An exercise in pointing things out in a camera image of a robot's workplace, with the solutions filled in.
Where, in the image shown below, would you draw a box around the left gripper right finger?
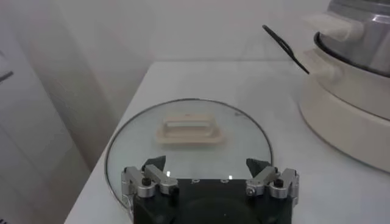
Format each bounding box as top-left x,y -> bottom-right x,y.
245,157 -> 300,208

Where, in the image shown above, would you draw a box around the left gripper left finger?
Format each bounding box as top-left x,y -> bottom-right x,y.
121,155 -> 180,214

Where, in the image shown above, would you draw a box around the cream electric cooker base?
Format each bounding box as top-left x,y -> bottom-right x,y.
297,48 -> 390,174

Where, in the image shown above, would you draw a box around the glass lid with cream handle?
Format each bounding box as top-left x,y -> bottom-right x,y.
104,97 -> 274,214

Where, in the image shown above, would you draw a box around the black cooker power cord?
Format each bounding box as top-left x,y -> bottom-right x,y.
262,24 -> 310,75

